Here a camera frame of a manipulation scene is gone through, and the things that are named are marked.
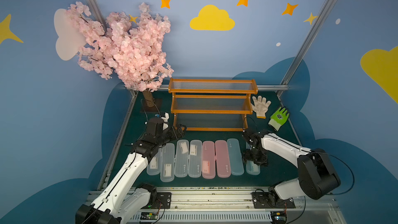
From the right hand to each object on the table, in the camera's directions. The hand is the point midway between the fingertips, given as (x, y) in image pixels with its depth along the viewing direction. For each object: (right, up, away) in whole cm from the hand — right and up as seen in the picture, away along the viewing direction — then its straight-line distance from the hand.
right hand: (253, 161), depth 86 cm
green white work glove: (+24, +23, +20) cm, 39 cm away
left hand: (-41, +20, -7) cm, 46 cm away
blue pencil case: (-10, -1, 0) cm, 10 cm away
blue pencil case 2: (-2, -3, -2) cm, 4 cm away
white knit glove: (+16, +31, +29) cm, 45 cm away
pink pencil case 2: (-17, +1, +1) cm, 17 cm away
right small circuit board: (+8, -22, -13) cm, 27 cm away
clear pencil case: (-56, -3, -2) cm, 56 cm away
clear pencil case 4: (-33, -1, 0) cm, 33 cm away
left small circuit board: (-54, -21, -14) cm, 60 cm away
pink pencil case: (-25, +1, 0) cm, 25 cm away
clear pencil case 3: (-41, +1, +2) cm, 41 cm away
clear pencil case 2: (-48, -1, -1) cm, 48 cm away
